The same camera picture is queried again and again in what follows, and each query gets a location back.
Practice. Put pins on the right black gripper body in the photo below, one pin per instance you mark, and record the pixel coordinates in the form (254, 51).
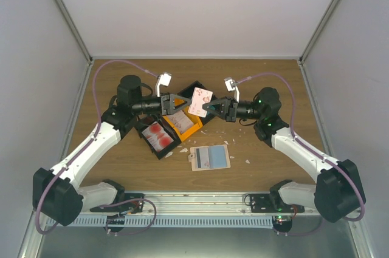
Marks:
(231, 110)

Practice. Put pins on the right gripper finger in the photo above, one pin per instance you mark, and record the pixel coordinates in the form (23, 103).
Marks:
(217, 111)
(215, 104)

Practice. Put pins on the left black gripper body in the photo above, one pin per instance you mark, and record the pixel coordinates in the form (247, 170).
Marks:
(165, 104)

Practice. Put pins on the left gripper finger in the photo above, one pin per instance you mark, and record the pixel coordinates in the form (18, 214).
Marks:
(178, 100)
(178, 108)

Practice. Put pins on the white pink blossom card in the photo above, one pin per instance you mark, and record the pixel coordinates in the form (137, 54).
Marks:
(199, 97)

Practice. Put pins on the white pink cards stack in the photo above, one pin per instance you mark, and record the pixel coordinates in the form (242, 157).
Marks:
(181, 122)

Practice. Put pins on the orange bin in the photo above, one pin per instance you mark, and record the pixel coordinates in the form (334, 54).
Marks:
(196, 127)

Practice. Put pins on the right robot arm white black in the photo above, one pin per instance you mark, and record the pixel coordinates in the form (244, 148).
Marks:
(337, 192)

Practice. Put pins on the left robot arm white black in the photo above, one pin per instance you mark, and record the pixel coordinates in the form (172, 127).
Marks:
(57, 192)

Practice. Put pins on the red white cards stack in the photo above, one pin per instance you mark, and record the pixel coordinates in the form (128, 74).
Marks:
(157, 137)

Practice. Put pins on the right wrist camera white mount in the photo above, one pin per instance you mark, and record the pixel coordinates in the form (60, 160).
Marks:
(232, 86)

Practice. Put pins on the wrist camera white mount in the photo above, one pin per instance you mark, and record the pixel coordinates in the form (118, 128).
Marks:
(162, 80)
(232, 86)

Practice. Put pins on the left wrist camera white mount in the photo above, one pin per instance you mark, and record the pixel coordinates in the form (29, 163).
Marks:
(162, 80)

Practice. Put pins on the aluminium rail frame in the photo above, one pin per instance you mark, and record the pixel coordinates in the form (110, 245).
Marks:
(197, 201)

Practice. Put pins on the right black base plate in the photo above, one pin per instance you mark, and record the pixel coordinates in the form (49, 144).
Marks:
(262, 203)

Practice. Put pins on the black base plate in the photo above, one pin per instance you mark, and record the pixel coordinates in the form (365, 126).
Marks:
(262, 203)
(132, 207)

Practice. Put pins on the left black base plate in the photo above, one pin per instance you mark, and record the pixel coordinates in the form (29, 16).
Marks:
(132, 207)

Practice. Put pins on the grey slotted cable duct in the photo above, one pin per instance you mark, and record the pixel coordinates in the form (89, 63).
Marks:
(178, 221)

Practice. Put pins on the left aluminium corner post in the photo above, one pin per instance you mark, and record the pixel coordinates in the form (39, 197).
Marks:
(73, 29)

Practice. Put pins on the aluminium corner post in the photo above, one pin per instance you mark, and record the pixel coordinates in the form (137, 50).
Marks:
(323, 22)
(73, 29)

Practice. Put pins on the right aluminium corner post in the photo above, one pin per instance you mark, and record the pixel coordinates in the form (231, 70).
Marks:
(323, 22)

